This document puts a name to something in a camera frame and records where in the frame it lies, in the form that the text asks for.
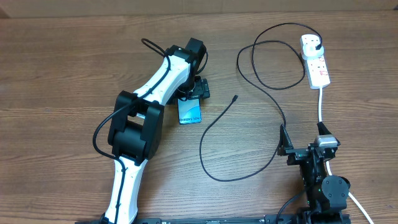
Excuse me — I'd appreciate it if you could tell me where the white USB charger plug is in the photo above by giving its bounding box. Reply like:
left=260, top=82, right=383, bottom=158
left=301, top=44, right=325, bottom=60

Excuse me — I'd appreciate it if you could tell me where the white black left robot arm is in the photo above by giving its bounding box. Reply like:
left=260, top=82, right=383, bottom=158
left=99, top=38, right=210, bottom=223

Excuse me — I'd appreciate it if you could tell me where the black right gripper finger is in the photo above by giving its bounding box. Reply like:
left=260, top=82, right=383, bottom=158
left=317, top=122, right=331, bottom=135
left=279, top=124, right=294, bottom=150

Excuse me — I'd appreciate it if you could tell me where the Samsung Galaxy smartphone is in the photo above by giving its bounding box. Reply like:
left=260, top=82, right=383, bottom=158
left=178, top=99, right=201, bottom=124

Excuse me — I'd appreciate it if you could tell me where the white power strip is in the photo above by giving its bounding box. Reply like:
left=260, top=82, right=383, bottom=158
left=300, top=34, right=330, bottom=89

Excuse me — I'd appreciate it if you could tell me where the white power strip cord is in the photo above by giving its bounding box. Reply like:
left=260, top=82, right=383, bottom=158
left=317, top=86, right=376, bottom=224

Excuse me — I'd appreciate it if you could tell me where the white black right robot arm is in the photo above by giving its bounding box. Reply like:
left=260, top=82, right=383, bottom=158
left=275, top=122, right=351, bottom=223

